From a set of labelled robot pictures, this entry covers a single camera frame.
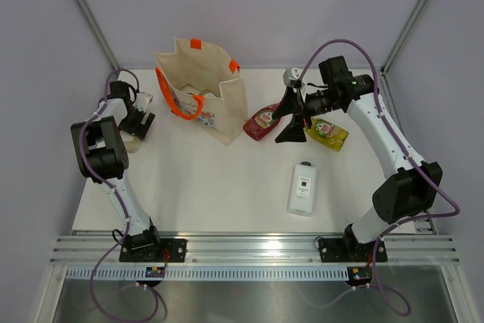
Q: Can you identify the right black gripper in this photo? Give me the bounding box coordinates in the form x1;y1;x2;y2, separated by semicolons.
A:
272;86;340;144

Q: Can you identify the yellow dish soap bottle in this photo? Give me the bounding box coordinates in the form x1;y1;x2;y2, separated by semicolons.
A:
305;118;349;151

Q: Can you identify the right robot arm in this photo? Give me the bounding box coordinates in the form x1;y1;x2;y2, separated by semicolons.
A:
273;56;442;261

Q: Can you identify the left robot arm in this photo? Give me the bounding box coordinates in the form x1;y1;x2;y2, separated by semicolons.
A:
70;80;163;262

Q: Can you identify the cream canvas tote bag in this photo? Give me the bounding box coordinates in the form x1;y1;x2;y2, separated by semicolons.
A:
154;38;249;146

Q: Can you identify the red dish soap bottle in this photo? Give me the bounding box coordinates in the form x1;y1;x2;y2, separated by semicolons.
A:
243;103;281;141

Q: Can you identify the white rectangular bottle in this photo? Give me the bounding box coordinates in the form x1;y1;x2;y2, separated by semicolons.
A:
287;161;318;216

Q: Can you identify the left small circuit board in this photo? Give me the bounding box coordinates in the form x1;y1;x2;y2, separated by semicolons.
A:
145;266;166;278

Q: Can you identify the small circuit board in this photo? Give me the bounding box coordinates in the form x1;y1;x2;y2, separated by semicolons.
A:
346;267;373;286
145;266;166;278

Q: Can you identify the right small circuit board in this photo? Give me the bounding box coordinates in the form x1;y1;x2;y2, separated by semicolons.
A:
346;267;373;286

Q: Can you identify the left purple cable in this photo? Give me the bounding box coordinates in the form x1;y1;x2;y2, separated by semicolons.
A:
79;68;160;323

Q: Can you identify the purple cable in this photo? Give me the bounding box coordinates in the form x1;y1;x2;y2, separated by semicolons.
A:
79;68;160;323
296;38;461;318

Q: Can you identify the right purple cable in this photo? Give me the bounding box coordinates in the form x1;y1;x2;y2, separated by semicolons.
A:
296;38;461;318

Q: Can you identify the left corner aluminium post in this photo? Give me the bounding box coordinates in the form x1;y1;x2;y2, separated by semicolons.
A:
73;0;120;70

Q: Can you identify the corner aluminium post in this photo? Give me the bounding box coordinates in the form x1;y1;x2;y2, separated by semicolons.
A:
73;0;120;70
380;0;430;75

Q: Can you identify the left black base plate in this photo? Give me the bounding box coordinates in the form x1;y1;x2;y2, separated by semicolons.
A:
119;238;188;263

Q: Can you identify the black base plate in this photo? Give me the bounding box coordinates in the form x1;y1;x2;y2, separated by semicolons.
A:
315;237;388;263
119;238;188;263

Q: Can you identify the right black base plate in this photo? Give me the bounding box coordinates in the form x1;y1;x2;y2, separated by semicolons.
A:
315;237;388;263

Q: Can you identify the aluminium mounting rail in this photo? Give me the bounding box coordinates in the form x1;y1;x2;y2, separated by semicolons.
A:
50;234;460;266

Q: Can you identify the white slotted cable duct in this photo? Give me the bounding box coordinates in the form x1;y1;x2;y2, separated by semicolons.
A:
64;266;360;282

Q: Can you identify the right corner aluminium post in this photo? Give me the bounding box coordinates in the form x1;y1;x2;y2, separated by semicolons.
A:
380;0;430;75

